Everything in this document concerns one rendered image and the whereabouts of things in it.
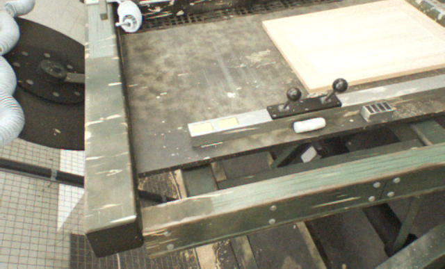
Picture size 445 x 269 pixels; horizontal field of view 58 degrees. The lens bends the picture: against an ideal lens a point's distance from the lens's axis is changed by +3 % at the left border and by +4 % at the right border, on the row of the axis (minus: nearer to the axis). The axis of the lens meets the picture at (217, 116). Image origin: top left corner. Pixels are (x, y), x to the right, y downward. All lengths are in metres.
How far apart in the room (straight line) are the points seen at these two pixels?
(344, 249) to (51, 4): 5.37
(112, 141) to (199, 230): 0.29
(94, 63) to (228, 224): 0.63
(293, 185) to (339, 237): 1.78
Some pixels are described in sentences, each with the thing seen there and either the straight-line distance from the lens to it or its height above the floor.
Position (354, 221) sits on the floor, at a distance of 2.60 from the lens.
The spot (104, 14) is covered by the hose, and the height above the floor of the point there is 1.90.
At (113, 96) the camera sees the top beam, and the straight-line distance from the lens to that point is 1.07.
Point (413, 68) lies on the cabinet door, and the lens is 1.36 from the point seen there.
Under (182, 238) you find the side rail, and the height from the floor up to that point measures 1.66.
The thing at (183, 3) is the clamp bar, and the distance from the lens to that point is 1.61.
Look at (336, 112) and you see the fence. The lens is 1.12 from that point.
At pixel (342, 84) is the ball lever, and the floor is 1.42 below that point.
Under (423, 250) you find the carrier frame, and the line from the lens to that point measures 1.51.
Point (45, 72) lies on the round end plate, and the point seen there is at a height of 1.88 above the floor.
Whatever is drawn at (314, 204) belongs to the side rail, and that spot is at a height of 1.43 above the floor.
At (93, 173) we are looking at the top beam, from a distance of 0.88.
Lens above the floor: 2.15
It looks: 33 degrees down
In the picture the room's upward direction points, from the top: 67 degrees counter-clockwise
